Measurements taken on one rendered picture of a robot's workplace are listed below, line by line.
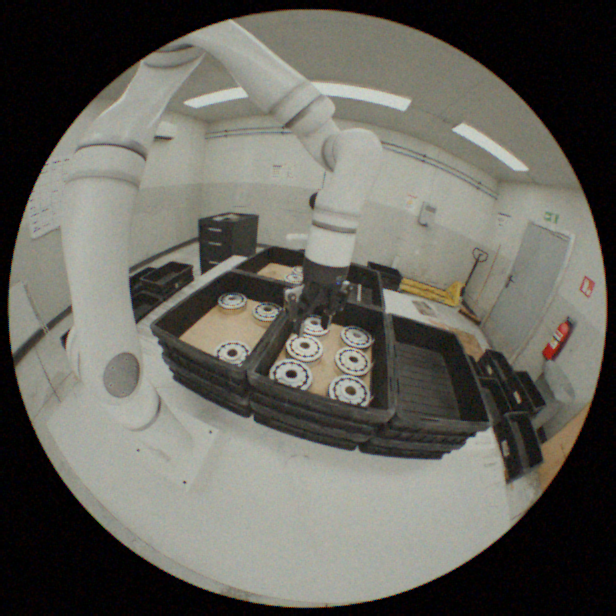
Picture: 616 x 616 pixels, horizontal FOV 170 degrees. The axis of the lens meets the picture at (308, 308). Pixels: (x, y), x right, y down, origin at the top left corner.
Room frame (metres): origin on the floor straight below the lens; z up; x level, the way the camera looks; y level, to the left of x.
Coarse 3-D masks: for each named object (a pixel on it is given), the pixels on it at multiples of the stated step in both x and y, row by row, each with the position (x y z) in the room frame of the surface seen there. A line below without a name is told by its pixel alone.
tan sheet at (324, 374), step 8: (336, 328) 0.55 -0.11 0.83; (328, 336) 0.50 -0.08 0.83; (336, 336) 0.51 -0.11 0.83; (328, 344) 0.46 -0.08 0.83; (336, 344) 0.47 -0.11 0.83; (328, 352) 0.43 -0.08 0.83; (336, 352) 0.43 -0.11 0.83; (368, 352) 0.46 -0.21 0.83; (280, 360) 0.36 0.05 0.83; (320, 360) 0.39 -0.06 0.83; (328, 360) 0.40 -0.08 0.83; (312, 368) 0.36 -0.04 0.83; (320, 368) 0.36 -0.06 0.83; (328, 368) 0.37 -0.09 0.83; (312, 376) 0.33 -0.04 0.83; (320, 376) 0.33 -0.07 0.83; (328, 376) 0.34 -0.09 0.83; (336, 376) 0.34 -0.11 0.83; (368, 376) 0.36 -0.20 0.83; (320, 384) 0.31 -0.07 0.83; (328, 384) 0.31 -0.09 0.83; (368, 384) 0.33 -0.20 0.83; (320, 392) 0.28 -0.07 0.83
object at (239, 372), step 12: (252, 276) 0.63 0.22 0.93; (204, 288) 0.50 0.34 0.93; (168, 312) 0.34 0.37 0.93; (156, 324) 0.29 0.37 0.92; (276, 324) 0.39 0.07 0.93; (156, 336) 0.26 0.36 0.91; (168, 336) 0.26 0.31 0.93; (264, 336) 0.34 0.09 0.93; (180, 348) 0.25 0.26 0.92; (192, 348) 0.25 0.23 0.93; (204, 360) 0.23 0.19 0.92; (216, 360) 0.24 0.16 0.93; (252, 360) 0.26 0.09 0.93; (228, 372) 0.22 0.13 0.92; (240, 372) 0.22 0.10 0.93
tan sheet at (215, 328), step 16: (256, 304) 0.61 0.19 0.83; (208, 320) 0.46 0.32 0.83; (224, 320) 0.48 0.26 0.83; (240, 320) 0.50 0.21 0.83; (192, 336) 0.37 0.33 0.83; (208, 336) 0.39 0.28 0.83; (224, 336) 0.41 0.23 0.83; (240, 336) 0.42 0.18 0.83; (256, 336) 0.44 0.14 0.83; (208, 352) 0.33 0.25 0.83
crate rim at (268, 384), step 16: (352, 304) 0.57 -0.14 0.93; (384, 320) 0.50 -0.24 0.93; (272, 336) 0.34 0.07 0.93; (256, 368) 0.24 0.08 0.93; (256, 384) 0.21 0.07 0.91; (272, 384) 0.21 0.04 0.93; (304, 400) 0.20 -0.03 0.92; (320, 400) 0.20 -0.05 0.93; (336, 400) 0.20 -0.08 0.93; (352, 416) 0.18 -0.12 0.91; (368, 416) 0.18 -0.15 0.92; (384, 416) 0.17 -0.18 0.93
